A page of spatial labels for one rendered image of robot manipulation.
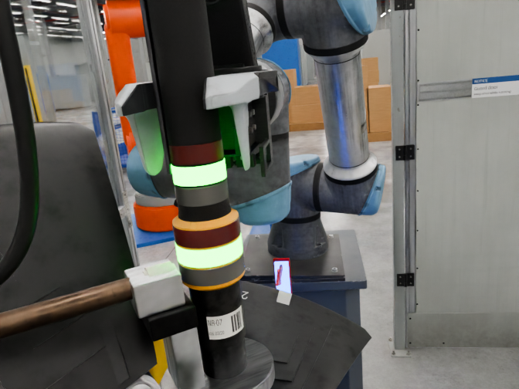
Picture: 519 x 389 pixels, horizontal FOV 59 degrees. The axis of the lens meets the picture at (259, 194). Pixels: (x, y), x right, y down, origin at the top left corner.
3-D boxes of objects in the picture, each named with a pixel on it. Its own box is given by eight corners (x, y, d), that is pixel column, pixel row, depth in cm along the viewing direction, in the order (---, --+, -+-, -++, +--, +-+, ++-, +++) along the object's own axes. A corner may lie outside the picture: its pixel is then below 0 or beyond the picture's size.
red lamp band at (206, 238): (186, 255, 27) (184, 236, 27) (167, 234, 31) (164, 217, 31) (252, 237, 29) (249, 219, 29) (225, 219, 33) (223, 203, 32)
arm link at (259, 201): (225, 204, 64) (219, 126, 61) (301, 211, 60) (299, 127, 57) (196, 223, 57) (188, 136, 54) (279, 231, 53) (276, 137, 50)
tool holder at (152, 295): (167, 444, 28) (140, 302, 25) (140, 379, 34) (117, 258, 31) (293, 388, 32) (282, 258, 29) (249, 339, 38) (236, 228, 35)
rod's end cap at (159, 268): (146, 275, 28) (178, 266, 28) (139, 264, 29) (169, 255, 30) (151, 304, 28) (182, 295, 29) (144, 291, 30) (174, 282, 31)
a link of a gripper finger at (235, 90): (271, 187, 24) (264, 154, 33) (261, 72, 23) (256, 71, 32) (213, 192, 24) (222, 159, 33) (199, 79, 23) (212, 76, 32)
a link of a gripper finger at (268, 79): (283, 96, 28) (274, 89, 36) (282, 69, 28) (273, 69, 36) (207, 103, 28) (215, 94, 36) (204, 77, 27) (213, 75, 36)
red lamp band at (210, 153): (180, 168, 26) (177, 147, 26) (164, 160, 29) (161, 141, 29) (232, 158, 28) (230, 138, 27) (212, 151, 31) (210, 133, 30)
